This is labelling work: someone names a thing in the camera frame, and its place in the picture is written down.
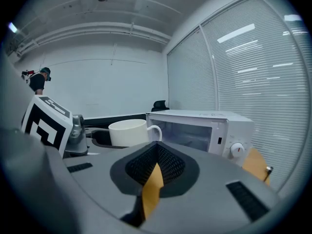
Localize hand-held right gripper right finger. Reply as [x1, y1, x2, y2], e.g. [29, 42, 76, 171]
[140, 141, 281, 234]

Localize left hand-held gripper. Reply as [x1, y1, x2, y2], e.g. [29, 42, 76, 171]
[21, 95, 131, 158]

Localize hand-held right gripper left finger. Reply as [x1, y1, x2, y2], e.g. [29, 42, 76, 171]
[63, 141, 159, 228]

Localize white cup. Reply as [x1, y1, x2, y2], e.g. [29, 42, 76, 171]
[108, 119, 163, 147]

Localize white microwave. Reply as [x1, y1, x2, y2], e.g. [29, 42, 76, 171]
[145, 109, 255, 167]

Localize black office chair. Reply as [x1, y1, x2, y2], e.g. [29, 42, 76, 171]
[151, 100, 170, 112]

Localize white ceiling pipe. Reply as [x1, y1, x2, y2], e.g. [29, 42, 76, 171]
[17, 22, 171, 56]

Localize white venetian blinds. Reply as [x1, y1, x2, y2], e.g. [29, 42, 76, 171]
[167, 0, 310, 192]

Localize black power cable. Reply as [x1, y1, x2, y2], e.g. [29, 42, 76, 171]
[263, 166, 274, 182]

